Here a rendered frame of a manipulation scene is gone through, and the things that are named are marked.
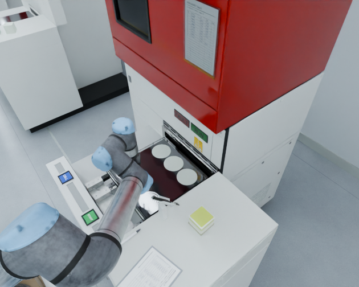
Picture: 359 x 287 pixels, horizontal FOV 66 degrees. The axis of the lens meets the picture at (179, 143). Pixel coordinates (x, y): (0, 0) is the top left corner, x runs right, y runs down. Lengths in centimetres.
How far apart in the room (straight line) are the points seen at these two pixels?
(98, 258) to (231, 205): 69
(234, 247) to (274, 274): 108
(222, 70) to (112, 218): 55
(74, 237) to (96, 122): 255
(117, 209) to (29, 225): 26
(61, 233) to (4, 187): 227
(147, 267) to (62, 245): 51
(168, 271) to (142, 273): 9
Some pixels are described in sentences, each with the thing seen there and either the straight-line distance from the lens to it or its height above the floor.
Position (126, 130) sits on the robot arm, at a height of 134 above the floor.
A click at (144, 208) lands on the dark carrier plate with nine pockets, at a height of 90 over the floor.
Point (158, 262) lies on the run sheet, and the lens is 109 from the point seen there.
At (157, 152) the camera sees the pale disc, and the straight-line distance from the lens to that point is 148.
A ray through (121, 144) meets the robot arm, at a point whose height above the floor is 131.
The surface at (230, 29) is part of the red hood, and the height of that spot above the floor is 164.
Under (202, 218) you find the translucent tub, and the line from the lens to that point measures 109.
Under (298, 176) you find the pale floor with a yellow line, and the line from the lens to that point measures 269.
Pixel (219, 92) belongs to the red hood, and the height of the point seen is 142.
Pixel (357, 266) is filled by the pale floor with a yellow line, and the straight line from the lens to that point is 243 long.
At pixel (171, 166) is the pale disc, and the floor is 90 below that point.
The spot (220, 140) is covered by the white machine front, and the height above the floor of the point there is 115.
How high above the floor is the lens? 199
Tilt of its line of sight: 46 degrees down
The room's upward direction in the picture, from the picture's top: 1 degrees counter-clockwise
